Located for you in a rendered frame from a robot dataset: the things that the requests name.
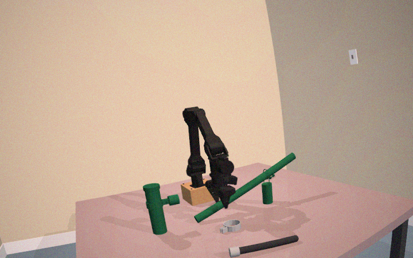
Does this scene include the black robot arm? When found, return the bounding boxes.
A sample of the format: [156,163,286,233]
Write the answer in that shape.
[182,107,238,188]

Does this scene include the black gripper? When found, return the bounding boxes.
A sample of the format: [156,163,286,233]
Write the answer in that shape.
[205,172,236,209]

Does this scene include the grey metal ring clamp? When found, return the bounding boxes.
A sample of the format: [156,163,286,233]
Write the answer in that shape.
[220,220,241,234]

